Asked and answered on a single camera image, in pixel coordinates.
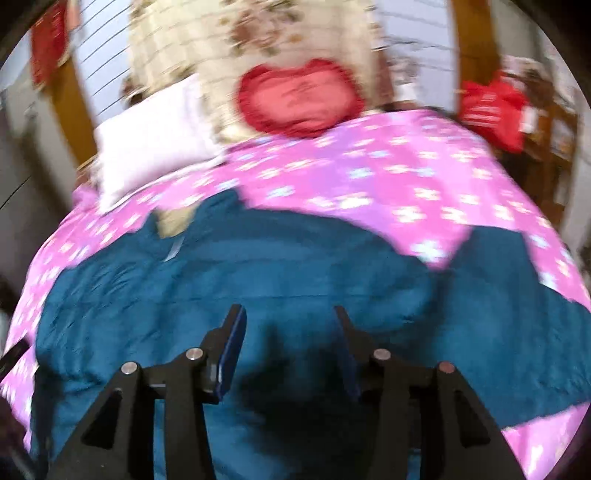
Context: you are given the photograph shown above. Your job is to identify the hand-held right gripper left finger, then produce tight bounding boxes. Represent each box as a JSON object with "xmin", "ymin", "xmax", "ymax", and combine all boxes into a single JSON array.
[{"xmin": 47, "ymin": 304, "xmax": 247, "ymax": 480}]

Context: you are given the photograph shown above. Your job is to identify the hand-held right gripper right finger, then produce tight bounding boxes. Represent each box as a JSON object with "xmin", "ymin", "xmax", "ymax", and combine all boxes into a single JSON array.
[{"xmin": 334, "ymin": 305, "xmax": 527, "ymax": 480}]

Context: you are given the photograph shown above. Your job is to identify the teal blue jacket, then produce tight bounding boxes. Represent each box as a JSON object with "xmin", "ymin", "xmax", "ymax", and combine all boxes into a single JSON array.
[{"xmin": 34, "ymin": 190, "xmax": 591, "ymax": 480}]

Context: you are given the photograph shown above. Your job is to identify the pink floral bedsheet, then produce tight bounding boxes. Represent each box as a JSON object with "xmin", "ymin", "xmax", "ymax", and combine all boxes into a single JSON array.
[{"xmin": 0, "ymin": 107, "xmax": 591, "ymax": 480}]

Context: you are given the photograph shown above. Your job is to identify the white pillow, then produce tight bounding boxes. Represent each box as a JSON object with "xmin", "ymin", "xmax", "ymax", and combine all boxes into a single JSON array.
[{"xmin": 93, "ymin": 73, "xmax": 226, "ymax": 212}]

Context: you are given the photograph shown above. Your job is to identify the red heart-shaped cushion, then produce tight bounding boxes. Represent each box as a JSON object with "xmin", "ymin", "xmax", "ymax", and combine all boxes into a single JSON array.
[{"xmin": 236, "ymin": 58, "xmax": 366, "ymax": 139}]

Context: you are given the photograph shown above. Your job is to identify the red shopping bag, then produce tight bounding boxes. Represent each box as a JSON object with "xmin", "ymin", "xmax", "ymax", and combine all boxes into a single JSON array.
[{"xmin": 457, "ymin": 70, "xmax": 529, "ymax": 154}]

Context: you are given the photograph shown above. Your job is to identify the wooden shelf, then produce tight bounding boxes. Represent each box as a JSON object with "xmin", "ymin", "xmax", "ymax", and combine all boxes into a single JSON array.
[{"xmin": 501, "ymin": 55, "xmax": 583, "ymax": 232}]

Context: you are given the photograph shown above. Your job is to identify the beige floral quilt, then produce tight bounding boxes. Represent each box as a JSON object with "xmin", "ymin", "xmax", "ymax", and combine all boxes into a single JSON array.
[{"xmin": 126, "ymin": 0, "xmax": 384, "ymax": 144}]

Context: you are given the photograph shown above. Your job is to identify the red hanging decoration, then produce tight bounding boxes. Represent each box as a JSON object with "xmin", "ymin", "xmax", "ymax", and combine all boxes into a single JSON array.
[{"xmin": 30, "ymin": 0, "xmax": 71, "ymax": 86}]

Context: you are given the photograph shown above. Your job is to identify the wooden bed post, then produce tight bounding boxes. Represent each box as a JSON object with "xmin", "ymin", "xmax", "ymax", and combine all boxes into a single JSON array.
[
  {"xmin": 450, "ymin": 0, "xmax": 504, "ymax": 114},
  {"xmin": 48, "ymin": 55, "xmax": 103, "ymax": 172}
]

